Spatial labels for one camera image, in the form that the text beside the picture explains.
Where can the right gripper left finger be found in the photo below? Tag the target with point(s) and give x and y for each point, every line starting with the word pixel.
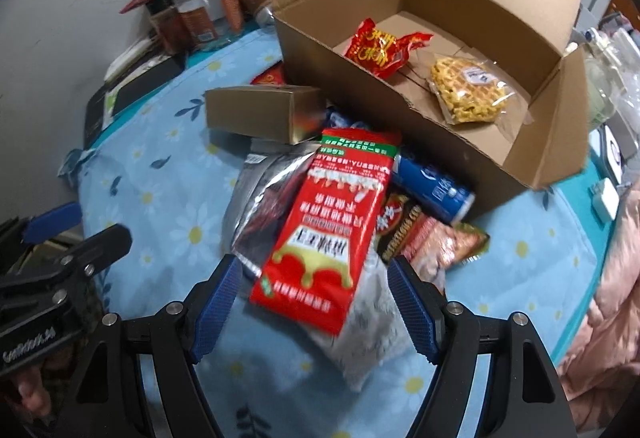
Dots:
pixel 109 396

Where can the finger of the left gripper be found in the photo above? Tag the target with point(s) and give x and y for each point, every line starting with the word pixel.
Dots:
pixel 80 262
pixel 37 229

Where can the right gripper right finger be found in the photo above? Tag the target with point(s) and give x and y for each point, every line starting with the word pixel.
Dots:
pixel 523 395

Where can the white illustrated snack bag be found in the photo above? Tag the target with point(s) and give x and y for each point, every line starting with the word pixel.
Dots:
pixel 373 331

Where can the silver foil snack packet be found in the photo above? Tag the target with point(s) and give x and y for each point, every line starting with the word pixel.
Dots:
pixel 270 178

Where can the nutritious cereal packet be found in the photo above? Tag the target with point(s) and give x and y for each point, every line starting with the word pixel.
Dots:
pixel 430 246

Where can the long red sauce packet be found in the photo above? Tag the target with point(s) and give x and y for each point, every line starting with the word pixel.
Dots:
pixel 312 272

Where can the gold Dove chocolate box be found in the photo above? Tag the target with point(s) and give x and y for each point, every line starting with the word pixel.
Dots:
pixel 285 113

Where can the blue tablet drink tube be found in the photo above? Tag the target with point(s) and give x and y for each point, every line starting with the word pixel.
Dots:
pixel 430 190

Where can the clear bag yellow puffed snack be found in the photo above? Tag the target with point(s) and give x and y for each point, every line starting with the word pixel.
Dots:
pixel 470 91

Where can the red crinkled snack packet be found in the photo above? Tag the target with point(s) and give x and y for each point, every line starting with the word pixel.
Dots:
pixel 380 53

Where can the person left hand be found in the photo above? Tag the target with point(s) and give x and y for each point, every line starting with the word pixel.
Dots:
pixel 35 399

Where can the pink padded jacket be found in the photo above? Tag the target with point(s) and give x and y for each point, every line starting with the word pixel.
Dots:
pixel 601 366

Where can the dark book stack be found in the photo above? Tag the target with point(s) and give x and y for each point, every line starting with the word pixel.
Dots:
pixel 140 69

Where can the white charger adapter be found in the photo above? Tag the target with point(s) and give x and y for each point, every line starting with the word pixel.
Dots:
pixel 605 200

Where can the small red candy packet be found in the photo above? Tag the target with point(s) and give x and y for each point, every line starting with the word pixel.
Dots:
pixel 271 76

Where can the clear jar brown label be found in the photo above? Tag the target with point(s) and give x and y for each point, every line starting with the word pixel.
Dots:
pixel 212 24

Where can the large cardboard box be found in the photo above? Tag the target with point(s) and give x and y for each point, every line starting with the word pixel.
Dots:
pixel 525 39

